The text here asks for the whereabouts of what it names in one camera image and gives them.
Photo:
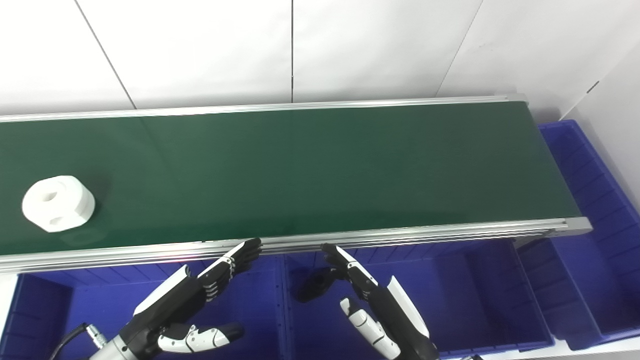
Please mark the white round plastic part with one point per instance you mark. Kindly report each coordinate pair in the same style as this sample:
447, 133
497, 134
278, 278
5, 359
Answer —
57, 202

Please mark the green conveyor belt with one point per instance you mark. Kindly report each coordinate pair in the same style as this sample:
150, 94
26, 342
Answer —
300, 170
400, 235

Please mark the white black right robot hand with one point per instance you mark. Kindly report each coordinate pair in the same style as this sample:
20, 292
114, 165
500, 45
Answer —
395, 315

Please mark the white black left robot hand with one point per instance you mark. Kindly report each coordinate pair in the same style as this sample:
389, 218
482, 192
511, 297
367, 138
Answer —
175, 300

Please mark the blue plastic bin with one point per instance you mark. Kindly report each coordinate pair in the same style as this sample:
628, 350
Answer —
465, 295
595, 235
100, 300

